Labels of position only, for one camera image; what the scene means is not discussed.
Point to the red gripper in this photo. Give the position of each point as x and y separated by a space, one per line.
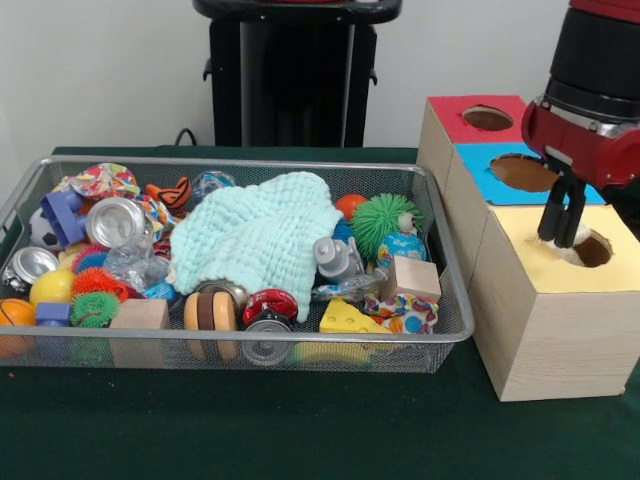
585 145

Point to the cream muslin cloth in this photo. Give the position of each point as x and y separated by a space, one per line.
583 240

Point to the green spiky ball with eyes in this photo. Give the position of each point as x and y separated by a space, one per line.
382 222

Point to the colourful polka dot cloth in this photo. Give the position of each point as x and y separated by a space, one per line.
400 318

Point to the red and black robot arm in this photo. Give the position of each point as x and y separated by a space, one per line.
600 60

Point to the wooden box with three holes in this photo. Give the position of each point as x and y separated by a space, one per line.
540 340

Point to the clear mesh bin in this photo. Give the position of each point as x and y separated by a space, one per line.
447 320

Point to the dark green side table cloth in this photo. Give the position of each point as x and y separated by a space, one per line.
625 200

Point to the blue globe ball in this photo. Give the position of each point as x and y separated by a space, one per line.
402 250

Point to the plain wooden block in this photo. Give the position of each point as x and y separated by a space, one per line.
410 277

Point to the red ball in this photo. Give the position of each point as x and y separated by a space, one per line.
350 205

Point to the blue spiky ball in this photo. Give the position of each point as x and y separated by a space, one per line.
343 230

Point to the yellow cheese wedge toy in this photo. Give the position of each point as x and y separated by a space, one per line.
350 320

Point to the mint green muslin cloth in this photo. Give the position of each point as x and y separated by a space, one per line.
260 235

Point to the dark green tablecloth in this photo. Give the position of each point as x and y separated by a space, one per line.
300 430

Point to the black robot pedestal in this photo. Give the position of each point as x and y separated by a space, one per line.
290 80

